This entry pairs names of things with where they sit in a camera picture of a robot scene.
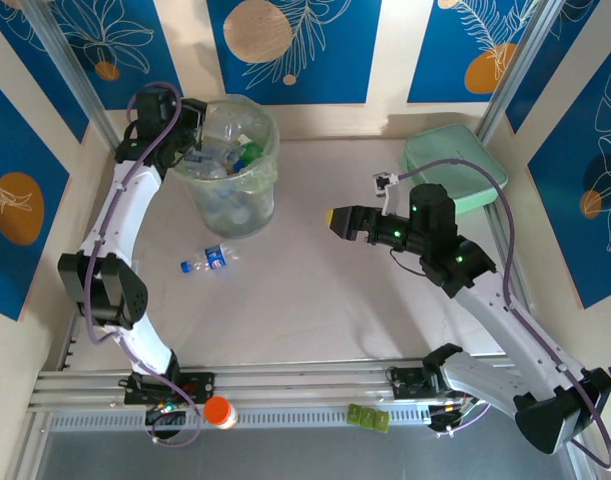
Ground green plastic bin liner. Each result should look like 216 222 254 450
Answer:
170 96 281 196

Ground orange lid jar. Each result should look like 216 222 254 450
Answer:
203 395 240 431

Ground short purple cable loop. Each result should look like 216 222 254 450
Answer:
152 394 205 447
434 399 491 439

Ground aluminium frame post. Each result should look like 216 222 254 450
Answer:
475 0 571 144
22 0 124 154

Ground mint green zip case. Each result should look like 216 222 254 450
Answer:
402 124 509 217

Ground clear Pepsi bottle blue cap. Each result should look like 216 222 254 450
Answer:
179 243 241 275

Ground purple camera cable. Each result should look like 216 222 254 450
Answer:
395 158 611 471
82 82 184 401

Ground wire mesh waste bin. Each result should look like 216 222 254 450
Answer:
177 99 280 240

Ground thin black wire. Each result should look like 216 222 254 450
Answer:
388 247 429 277

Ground circuit board with wires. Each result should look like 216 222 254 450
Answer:
144 402 189 426
427 399 481 434

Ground aluminium side rail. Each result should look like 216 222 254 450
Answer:
484 207 536 331
58 319 82 372

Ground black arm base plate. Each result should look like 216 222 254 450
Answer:
388 367 429 401
123 372 217 406

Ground grey metal sheet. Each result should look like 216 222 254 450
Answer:
34 429 526 480

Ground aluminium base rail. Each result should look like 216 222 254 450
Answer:
27 357 571 416

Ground grey slotted cable duct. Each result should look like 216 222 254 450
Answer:
47 407 434 432

